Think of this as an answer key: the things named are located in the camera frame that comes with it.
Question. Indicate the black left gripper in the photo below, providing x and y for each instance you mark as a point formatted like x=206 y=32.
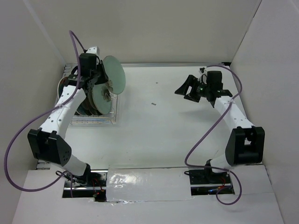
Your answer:
x=104 y=76

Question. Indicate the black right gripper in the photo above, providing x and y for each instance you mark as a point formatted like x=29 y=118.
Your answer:
x=193 y=88

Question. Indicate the light green flower plate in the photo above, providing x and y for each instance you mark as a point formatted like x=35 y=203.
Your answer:
x=101 y=98
x=116 y=75

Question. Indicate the brown rimmed cream plate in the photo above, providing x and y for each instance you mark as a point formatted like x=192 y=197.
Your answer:
x=83 y=108
x=90 y=98

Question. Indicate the dark blue plate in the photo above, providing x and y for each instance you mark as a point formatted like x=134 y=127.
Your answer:
x=59 y=92

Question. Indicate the red teal flower plate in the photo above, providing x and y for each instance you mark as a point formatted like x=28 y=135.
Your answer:
x=62 y=82

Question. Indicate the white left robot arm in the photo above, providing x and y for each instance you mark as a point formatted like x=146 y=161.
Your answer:
x=47 y=142

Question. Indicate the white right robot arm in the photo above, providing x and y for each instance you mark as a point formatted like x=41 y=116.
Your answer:
x=246 y=142

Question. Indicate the white taped cover panel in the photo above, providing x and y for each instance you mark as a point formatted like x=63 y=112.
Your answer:
x=148 y=185

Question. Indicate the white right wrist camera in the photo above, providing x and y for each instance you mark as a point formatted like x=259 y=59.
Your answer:
x=203 y=74

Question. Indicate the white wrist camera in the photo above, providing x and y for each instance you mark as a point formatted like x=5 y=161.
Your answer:
x=94 y=50
x=203 y=74

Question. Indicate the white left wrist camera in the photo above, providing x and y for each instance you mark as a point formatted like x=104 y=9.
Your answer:
x=94 y=50

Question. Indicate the chrome wire dish rack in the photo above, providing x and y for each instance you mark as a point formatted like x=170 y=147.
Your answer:
x=94 y=120

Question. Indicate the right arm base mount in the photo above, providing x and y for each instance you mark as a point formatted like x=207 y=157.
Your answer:
x=205 y=182

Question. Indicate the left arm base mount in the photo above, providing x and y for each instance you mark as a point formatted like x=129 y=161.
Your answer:
x=95 y=189

